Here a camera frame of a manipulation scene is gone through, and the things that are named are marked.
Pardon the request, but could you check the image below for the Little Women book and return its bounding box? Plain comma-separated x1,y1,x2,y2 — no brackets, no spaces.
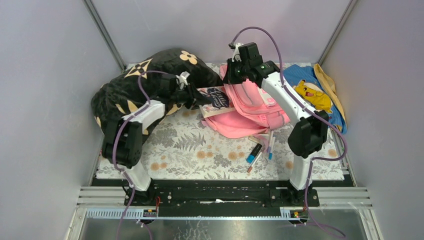
197,86,236,118

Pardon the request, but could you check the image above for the black pillow with beige flowers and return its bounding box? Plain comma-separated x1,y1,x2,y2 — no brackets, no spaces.
90,47,222,132

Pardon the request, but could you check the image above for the pink student backpack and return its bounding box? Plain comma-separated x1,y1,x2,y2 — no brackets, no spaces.
202,80,290,139

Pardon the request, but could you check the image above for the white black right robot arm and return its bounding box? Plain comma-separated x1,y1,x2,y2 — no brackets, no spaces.
223,42,328,206

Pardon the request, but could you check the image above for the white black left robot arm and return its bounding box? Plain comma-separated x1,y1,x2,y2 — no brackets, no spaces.
101,71,211,206

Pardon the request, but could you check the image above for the floral table mat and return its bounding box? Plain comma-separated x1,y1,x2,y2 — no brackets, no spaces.
96,62,345,182

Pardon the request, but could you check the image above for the blue Pokemon t-shirt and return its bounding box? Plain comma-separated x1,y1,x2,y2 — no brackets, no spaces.
283,64,348,134

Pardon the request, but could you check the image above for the white marker with lilac cap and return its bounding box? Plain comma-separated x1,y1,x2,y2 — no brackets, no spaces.
266,130,274,154

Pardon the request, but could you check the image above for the black highlighter with blue cap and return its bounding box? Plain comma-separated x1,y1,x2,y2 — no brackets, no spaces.
246,143,263,164

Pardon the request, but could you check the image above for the white marker with brown cap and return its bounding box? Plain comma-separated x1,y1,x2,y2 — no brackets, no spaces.
247,151,263,173

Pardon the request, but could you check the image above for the white marker with blue cap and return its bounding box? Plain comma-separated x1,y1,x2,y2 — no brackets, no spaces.
268,136,276,160

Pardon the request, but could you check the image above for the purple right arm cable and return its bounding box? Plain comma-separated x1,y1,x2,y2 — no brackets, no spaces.
229,26,348,240

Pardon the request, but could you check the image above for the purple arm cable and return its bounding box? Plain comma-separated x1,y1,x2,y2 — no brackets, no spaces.
229,26,348,240
111,70,173,240

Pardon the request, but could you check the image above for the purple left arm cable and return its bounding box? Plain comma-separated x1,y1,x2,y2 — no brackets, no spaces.
111,70,173,240

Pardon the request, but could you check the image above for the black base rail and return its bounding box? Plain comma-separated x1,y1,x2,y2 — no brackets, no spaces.
77,179,368,218

